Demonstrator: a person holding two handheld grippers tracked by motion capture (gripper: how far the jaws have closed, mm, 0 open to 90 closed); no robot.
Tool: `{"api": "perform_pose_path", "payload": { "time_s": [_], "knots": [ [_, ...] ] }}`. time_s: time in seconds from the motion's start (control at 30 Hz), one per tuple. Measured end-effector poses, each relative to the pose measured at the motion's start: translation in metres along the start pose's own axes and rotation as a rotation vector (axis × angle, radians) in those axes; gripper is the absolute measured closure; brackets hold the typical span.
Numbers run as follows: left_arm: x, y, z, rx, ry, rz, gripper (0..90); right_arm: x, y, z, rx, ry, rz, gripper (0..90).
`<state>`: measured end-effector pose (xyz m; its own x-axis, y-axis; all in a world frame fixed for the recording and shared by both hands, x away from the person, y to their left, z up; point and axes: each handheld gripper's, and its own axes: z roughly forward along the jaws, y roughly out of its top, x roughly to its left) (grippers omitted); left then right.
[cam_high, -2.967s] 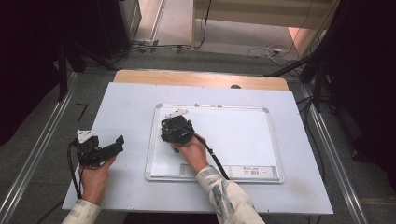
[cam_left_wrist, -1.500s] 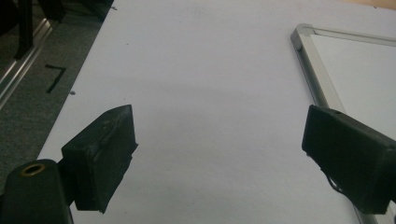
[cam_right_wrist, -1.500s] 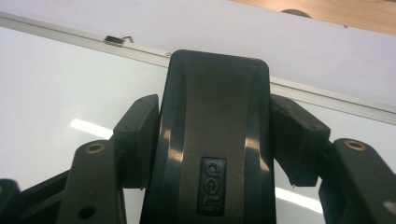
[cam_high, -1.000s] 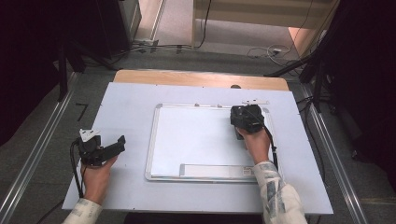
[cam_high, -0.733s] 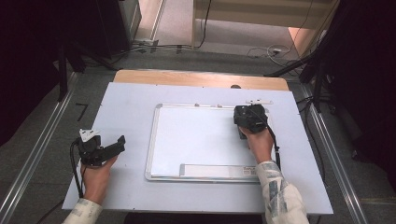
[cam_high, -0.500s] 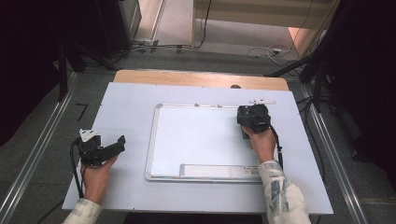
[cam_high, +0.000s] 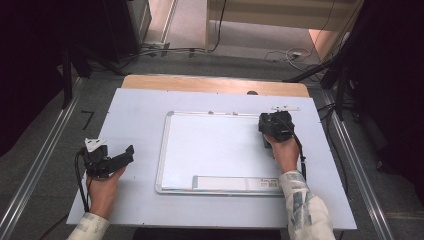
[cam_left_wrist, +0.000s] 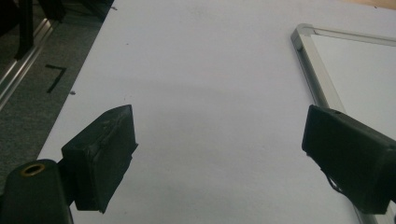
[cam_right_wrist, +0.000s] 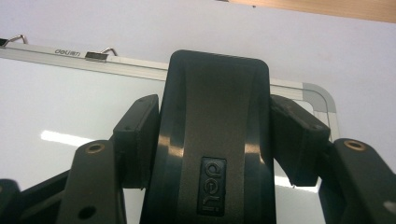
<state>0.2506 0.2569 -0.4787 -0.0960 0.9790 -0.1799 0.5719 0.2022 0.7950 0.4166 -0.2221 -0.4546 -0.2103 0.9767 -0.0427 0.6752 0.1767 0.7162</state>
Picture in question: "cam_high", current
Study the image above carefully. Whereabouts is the black hanging cable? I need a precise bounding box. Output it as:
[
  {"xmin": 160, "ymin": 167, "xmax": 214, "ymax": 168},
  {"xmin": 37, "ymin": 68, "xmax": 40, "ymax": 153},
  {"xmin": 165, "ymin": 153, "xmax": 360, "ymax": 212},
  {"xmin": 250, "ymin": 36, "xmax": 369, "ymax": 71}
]
[{"xmin": 205, "ymin": 0, "xmax": 228, "ymax": 54}]

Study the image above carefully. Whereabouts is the person's right hand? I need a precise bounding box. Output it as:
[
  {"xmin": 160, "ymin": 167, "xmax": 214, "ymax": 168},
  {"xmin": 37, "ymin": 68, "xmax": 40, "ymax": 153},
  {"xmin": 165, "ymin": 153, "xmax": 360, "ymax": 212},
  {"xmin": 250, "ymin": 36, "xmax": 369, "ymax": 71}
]
[{"xmin": 264, "ymin": 134, "xmax": 301, "ymax": 175}]

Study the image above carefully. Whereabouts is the dark cabinet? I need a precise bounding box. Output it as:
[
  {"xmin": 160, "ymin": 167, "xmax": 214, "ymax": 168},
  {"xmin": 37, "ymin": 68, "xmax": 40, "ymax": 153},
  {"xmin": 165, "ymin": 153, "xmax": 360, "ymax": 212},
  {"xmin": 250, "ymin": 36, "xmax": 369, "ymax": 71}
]
[{"xmin": 66, "ymin": 0, "xmax": 143, "ymax": 65}]

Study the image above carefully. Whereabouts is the white floor cable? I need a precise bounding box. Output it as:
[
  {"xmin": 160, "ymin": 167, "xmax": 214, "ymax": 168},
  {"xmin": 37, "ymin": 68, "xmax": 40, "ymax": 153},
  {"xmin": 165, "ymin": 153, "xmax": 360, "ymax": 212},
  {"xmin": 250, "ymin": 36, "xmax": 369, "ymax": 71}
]
[{"xmin": 264, "ymin": 46, "xmax": 314, "ymax": 65}]

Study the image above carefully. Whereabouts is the black metal stand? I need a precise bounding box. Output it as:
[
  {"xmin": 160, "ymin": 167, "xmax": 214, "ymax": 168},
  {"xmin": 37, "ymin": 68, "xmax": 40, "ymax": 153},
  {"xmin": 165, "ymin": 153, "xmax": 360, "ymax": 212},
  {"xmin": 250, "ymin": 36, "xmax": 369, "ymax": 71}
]
[
  {"xmin": 282, "ymin": 43, "xmax": 355, "ymax": 122},
  {"xmin": 60, "ymin": 44, "xmax": 75, "ymax": 110}
]

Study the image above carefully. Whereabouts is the white whiteboard with metal frame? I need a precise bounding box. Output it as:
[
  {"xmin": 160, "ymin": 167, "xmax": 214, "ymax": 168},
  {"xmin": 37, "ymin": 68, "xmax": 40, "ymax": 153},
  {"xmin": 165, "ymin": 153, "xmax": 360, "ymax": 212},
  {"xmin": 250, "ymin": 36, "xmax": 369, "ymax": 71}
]
[{"xmin": 154, "ymin": 110, "xmax": 291, "ymax": 197}]

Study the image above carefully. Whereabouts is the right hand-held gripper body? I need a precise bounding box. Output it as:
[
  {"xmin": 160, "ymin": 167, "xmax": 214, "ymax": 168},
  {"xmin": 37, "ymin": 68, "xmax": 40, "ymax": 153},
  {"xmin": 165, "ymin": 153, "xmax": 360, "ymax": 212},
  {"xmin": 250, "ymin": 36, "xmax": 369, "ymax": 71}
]
[{"xmin": 258, "ymin": 105, "xmax": 302, "ymax": 142}]

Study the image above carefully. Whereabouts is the wooden table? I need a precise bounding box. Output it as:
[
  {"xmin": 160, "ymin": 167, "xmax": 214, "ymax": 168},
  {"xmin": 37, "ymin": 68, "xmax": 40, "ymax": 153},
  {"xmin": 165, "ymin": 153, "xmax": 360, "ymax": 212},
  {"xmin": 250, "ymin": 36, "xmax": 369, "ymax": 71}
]
[{"xmin": 120, "ymin": 73, "xmax": 311, "ymax": 99}]

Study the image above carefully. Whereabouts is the left hand-held gripper black cable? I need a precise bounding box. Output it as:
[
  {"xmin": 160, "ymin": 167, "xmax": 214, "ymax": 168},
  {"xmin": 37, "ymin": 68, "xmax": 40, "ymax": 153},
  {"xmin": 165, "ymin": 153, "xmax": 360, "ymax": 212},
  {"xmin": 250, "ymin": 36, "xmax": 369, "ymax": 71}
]
[{"xmin": 73, "ymin": 147, "xmax": 92, "ymax": 214}]

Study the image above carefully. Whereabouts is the right hand-held gripper black cable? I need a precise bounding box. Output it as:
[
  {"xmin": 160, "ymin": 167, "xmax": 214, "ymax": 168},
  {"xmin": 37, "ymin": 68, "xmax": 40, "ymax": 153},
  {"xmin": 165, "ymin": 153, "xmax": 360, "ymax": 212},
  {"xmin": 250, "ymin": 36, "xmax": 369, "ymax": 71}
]
[{"xmin": 273, "ymin": 112, "xmax": 308, "ymax": 182}]

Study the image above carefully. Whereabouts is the person's left hand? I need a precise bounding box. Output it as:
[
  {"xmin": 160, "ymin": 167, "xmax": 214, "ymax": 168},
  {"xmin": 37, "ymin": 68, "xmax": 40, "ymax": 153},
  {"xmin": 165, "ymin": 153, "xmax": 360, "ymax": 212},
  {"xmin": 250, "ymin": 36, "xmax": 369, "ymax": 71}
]
[{"xmin": 85, "ymin": 166, "xmax": 127, "ymax": 220}]

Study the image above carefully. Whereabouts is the hand-held gripper black cable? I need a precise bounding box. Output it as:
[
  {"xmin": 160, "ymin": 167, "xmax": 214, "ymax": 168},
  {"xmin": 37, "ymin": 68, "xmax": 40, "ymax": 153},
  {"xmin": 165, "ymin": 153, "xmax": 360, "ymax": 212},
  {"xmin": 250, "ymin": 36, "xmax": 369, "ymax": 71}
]
[
  {"xmin": 73, "ymin": 147, "xmax": 92, "ymax": 214},
  {"xmin": 273, "ymin": 112, "xmax": 308, "ymax": 182}
]

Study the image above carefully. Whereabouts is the metal floor rail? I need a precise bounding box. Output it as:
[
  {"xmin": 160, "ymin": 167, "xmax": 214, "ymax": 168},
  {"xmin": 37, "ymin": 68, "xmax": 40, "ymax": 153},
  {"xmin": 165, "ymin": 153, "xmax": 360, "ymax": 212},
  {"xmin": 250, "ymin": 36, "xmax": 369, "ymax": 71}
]
[
  {"xmin": 320, "ymin": 89, "xmax": 398, "ymax": 240},
  {"xmin": 0, "ymin": 77, "xmax": 85, "ymax": 240}
]

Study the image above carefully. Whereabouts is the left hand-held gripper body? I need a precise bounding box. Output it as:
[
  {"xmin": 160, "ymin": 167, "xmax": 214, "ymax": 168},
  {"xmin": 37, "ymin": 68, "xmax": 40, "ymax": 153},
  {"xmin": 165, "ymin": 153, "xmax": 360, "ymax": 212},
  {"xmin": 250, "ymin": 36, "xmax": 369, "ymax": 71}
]
[{"xmin": 80, "ymin": 137, "xmax": 112, "ymax": 180}]

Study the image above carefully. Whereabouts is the beige wooden furniture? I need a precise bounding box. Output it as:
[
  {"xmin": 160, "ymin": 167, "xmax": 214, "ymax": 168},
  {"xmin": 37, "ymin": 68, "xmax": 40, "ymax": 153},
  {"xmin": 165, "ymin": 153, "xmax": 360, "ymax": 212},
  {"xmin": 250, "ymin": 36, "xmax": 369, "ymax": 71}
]
[{"xmin": 204, "ymin": 0, "xmax": 365, "ymax": 53}]

